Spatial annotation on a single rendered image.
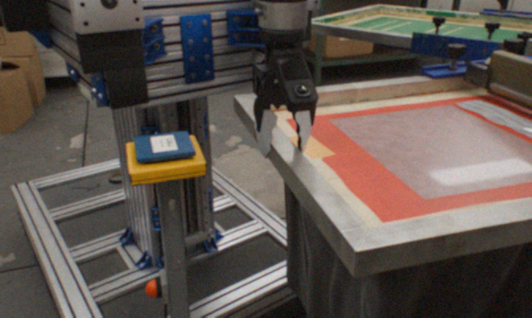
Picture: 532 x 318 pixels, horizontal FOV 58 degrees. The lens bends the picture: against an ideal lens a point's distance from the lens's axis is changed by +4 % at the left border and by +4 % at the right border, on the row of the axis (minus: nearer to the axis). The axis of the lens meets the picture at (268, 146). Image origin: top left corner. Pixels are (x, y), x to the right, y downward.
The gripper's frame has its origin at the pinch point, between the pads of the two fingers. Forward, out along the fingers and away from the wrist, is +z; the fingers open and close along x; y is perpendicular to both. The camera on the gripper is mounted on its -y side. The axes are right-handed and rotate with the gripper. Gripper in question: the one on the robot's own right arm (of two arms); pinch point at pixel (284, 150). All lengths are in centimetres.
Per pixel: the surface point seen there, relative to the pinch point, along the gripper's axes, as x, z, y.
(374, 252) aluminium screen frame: -0.6, -0.2, -29.2
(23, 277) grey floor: 72, 98, 113
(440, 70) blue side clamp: -50, -2, 28
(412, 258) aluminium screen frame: -5.7, 1.7, -29.2
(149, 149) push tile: 21.7, 1.2, 9.9
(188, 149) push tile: 15.2, 1.2, 7.8
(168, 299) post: 21.2, 34.6, 9.4
